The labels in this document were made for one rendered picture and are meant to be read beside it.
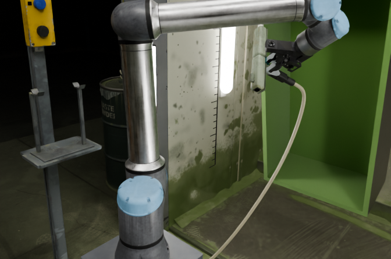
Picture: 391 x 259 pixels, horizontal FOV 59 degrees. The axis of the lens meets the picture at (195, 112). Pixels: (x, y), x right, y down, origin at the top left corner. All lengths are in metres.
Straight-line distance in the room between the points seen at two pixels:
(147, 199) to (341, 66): 1.36
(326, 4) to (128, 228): 0.89
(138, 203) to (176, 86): 1.12
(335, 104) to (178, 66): 0.95
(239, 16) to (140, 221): 0.69
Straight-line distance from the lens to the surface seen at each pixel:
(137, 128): 1.21
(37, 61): 1.82
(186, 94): 2.19
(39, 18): 1.76
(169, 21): 1.01
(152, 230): 1.18
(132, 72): 1.16
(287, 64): 1.38
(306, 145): 2.37
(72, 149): 1.80
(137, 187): 1.17
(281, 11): 1.04
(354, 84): 2.08
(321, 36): 1.25
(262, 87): 1.34
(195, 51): 2.19
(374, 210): 2.88
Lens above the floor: 1.48
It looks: 17 degrees down
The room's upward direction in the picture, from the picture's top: 1 degrees clockwise
